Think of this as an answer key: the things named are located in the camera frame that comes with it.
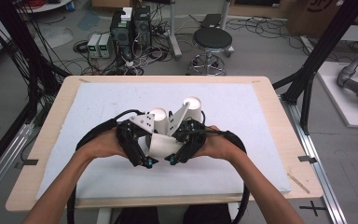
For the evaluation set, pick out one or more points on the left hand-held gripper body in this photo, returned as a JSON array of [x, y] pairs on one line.
[[143, 122]]

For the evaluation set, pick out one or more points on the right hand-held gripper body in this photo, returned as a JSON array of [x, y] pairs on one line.
[[192, 133]]

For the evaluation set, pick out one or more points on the person's left hand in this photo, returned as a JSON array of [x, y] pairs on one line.
[[107, 144]]

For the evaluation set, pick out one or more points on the person's right hand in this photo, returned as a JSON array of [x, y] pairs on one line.
[[217, 146]]

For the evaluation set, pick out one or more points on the white foam mat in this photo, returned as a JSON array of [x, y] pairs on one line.
[[121, 99]]

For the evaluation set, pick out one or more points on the person's right leg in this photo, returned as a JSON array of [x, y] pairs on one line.
[[208, 214]]

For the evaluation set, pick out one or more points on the person's leg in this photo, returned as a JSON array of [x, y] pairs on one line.
[[141, 216], [208, 214]]

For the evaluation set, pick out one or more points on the person's left leg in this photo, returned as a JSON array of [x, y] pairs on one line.
[[141, 216]]

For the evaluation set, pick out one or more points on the white table leg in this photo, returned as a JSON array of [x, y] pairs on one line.
[[104, 216], [231, 211]]

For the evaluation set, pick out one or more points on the grey power supply unit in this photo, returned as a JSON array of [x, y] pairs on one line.
[[93, 46], [104, 46]]

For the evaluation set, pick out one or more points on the white stand leg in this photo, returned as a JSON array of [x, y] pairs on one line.
[[174, 37]]

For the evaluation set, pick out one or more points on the black computer tower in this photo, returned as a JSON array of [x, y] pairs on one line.
[[142, 26], [121, 34]]

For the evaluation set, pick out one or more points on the black round stool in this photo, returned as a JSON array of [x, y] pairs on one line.
[[213, 39]]

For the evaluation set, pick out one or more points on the black tape strip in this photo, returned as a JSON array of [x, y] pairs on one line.
[[30, 162], [307, 159]]

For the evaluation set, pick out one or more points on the thin wooden stick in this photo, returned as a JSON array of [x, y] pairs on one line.
[[298, 183]]

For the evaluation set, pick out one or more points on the black tape cross mark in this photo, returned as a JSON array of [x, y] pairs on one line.
[[313, 208]]

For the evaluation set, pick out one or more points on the white floor board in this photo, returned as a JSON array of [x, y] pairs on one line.
[[341, 102]]

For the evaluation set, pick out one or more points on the brown cardboard box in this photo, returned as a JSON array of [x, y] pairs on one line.
[[310, 18]]

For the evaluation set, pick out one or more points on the aluminium floor rail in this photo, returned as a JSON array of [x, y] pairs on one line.
[[317, 161], [3, 165]]

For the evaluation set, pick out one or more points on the black metal frame post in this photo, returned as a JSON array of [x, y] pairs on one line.
[[320, 49]]

